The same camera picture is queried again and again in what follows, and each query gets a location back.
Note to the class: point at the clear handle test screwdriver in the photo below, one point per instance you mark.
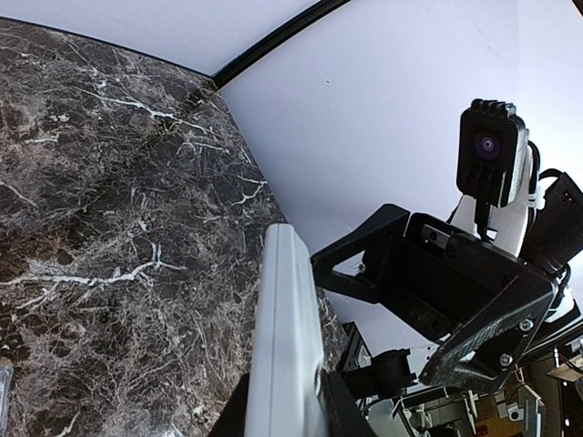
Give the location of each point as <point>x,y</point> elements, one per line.
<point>6,376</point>

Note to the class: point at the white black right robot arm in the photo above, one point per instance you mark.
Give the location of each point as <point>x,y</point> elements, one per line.
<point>552,242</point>

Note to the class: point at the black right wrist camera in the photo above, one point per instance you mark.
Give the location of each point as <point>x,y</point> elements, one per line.
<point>498,170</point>

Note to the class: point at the white air conditioner remote control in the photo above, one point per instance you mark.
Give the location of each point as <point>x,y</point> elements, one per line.
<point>287,356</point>

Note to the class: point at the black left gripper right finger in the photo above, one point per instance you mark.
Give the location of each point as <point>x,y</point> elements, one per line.
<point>342,416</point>

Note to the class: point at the black enclosure frame post right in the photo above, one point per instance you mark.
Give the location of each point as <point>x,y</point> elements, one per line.
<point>275,38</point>

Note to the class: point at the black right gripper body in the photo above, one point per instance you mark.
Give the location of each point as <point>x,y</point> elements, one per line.
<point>439,276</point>

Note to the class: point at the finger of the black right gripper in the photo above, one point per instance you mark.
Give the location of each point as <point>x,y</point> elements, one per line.
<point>480,354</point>
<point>354,265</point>

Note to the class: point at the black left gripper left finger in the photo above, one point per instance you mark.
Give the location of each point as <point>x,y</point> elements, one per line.
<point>231,422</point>

